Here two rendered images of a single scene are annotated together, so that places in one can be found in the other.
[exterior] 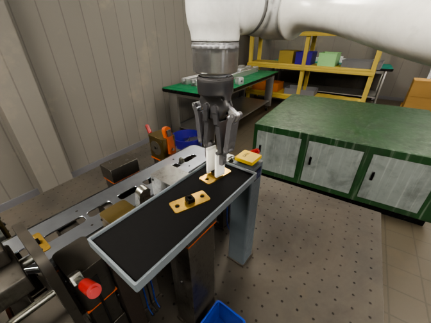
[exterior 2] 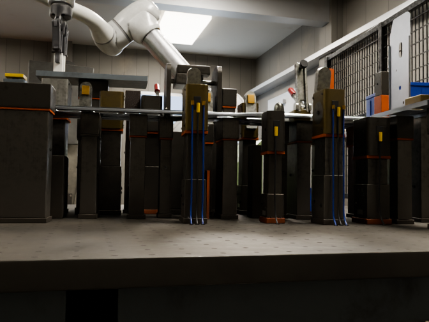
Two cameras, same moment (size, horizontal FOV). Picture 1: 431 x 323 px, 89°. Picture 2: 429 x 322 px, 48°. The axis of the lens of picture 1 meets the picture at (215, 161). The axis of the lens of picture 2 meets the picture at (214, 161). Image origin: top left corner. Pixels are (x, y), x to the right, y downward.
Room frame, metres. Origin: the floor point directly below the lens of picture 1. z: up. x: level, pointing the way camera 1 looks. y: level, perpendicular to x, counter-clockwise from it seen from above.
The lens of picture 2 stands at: (1.32, 1.52, 0.80)
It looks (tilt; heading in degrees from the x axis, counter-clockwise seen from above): 3 degrees up; 223
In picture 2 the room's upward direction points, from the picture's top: 1 degrees clockwise
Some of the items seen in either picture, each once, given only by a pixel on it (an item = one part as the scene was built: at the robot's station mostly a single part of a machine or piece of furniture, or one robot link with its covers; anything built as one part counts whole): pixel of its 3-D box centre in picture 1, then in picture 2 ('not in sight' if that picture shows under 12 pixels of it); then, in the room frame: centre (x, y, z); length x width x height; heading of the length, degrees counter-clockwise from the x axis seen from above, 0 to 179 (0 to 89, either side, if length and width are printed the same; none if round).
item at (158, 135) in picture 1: (163, 166); not in sight; (0.98, 0.27, 0.88); 0.14 x 0.09 x 0.36; 53
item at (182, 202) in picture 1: (190, 199); not in sight; (0.37, 0.05, 1.17); 0.08 x 0.04 x 0.01; 123
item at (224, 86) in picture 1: (215, 97); (60, 20); (0.47, 0.00, 1.36); 0.08 x 0.07 x 0.09; 45
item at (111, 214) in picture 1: (137, 263); (110, 154); (0.41, 0.23, 0.89); 0.12 x 0.08 x 0.38; 53
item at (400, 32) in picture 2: not in sight; (399, 69); (-0.19, 0.91, 1.17); 0.12 x 0.01 x 0.34; 53
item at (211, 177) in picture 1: (215, 173); not in sight; (0.47, 0.00, 1.17); 0.08 x 0.04 x 0.01; 135
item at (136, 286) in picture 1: (188, 202); (94, 80); (0.37, 0.06, 1.16); 0.37 x 0.14 x 0.02; 143
